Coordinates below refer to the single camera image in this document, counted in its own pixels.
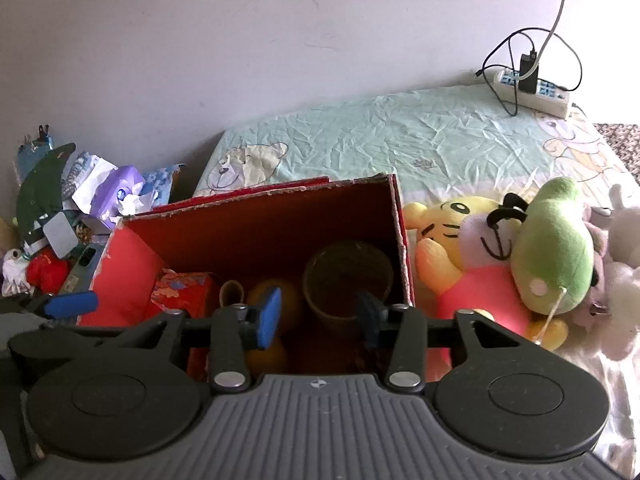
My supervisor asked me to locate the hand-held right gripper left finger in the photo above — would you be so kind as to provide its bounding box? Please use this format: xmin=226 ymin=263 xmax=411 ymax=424
xmin=102 ymin=285 xmax=283 ymax=393

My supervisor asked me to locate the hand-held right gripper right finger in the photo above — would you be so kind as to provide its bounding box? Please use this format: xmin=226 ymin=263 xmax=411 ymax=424
xmin=356 ymin=292 xmax=533 ymax=391

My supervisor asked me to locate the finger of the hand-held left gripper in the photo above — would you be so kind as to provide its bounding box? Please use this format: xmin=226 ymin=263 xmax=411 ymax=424
xmin=40 ymin=290 xmax=101 ymax=320

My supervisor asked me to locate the brown gourd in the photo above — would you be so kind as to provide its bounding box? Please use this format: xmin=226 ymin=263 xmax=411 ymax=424
xmin=245 ymin=280 xmax=303 ymax=378

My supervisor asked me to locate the printed tape roll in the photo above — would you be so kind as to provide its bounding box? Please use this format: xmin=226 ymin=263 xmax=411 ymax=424
xmin=301 ymin=240 xmax=395 ymax=336

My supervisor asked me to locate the beige belt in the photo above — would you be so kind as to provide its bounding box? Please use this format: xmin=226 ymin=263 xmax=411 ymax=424
xmin=218 ymin=280 xmax=247 ymax=308

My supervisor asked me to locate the large red cardboard box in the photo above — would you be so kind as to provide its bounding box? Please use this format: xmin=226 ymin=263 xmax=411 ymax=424
xmin=75 ymin=174 xmax=416 ymax=381

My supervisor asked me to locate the red gold-print gift box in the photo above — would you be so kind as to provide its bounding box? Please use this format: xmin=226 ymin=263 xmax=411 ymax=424
xmin=150 ymin=269 xmax=220 ymax=381

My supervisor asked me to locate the red plush toy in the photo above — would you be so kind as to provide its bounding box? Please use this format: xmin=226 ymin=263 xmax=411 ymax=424
xmin=25 ymin=252 xmax=71 ymax=295

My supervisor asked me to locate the green flat box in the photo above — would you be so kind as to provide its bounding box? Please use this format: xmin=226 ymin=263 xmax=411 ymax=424
xmin=62 ymin=245 xmax=101 ymax=293

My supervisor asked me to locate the small white toy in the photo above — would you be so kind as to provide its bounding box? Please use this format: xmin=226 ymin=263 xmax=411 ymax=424
xmin=0 ymin=247 xmax=31 ymax=297

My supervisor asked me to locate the white adapter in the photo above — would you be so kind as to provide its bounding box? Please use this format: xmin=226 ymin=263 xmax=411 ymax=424
xmin=42 ymin=211 xmax=80 ymax=261

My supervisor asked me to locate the yellow tiger plush toy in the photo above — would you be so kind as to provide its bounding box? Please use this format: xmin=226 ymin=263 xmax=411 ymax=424
xmin=404 ymin=196 xmax=571 ymax=383

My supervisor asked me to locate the dark green cloth item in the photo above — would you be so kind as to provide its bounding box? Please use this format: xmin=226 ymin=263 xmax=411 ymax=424
xmin=15 ymin=142 xmax=77 ymax=256

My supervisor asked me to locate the purple tissue pack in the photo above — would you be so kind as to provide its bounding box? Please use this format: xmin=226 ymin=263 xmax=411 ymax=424
xmin=90 ymin=165 xmax=146 ymax=221

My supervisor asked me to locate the crumpled white paper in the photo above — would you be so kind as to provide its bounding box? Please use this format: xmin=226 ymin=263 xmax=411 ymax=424
xmin=60 ymin=152 xmax=118 ymax=211

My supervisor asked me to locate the blue white printed bag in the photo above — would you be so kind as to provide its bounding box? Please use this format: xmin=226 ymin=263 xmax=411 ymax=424
xmin=142 ymin=164 xmax=187 ymax=206

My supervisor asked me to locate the light blue paper bag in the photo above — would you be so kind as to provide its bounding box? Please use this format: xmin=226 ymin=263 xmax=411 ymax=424
xmin=17 ymin=142 xmax=53 ymax=186

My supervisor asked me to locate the green plush toy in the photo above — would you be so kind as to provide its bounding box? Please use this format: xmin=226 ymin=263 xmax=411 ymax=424
xmin=510 ymin=176 xmax=596 ymax=317

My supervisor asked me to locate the pale pink plush toy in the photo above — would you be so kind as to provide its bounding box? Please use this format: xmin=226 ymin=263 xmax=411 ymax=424
xmin=575 ymin=205 xmax=608 ymax=321

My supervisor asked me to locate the white plush toy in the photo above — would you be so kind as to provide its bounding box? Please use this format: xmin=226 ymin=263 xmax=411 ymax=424
xmin=587 ymin=182 xmax=640 ymax=361

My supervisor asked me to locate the white power strip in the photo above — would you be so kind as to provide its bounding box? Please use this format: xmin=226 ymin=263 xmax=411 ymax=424
xmin=494 ymin=69 xmax=572 ymax=120

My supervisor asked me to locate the black charger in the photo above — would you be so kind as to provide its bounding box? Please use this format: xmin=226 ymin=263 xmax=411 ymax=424
xmin=517 ymin=52 xmax=542 ymax=96

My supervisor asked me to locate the brown patterned blanket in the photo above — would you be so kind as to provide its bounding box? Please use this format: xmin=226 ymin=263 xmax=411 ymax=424
xmin=592 ymin=121 xmax=640 ymax=183

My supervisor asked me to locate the white cable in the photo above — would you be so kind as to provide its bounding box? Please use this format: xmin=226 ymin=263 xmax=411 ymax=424
xmin=522 ymin=0 xmax=571 ymax=83

